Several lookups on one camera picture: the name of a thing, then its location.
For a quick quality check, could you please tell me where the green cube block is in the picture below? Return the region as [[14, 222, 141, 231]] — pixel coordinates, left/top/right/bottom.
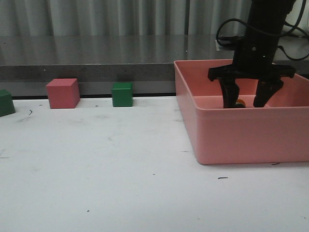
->
[[112, 82, 133, 107], [0, 89, 15, 116]]

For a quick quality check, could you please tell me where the green cube block left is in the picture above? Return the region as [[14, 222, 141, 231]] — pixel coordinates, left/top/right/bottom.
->
[[0, 89, 15, 116]]

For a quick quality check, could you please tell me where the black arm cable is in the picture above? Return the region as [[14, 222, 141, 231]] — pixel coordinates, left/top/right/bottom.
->
[[215, 0, 309, 61]]

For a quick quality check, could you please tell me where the yellow push button switch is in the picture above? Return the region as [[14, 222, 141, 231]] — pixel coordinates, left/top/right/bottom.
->
[[235, 99, 246, 108]]

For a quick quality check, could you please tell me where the pink plastic bin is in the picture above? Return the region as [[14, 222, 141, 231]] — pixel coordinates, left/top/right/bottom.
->
[[174, 59, 309, 164]]

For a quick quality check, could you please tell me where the pink cube block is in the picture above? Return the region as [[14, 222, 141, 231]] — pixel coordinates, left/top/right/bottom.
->
[[46, 78, 80, 109]]

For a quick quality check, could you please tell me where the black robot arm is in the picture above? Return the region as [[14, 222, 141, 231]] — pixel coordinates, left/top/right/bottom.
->
[[208, 0, 295, 108]]

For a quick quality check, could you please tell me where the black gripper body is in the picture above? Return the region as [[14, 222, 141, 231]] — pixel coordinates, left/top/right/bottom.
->
[[208, 39, 295, 81]]

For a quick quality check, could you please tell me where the grey pleated curtain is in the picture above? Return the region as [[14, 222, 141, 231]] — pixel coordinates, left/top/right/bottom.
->
[[0, 0, 251, 36]]

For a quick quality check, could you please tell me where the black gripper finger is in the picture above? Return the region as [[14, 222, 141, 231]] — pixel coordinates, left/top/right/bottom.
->
[[253, 78, 284, 107], [219, 78, 239, 108]]

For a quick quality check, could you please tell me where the dark grey counter shelf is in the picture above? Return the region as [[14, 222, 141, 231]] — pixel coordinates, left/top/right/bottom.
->
[[0, 34, 234, 99]]

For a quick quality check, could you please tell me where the green cube block centre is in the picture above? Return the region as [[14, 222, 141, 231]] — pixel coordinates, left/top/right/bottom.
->
[[112, 82, 133, 107]]

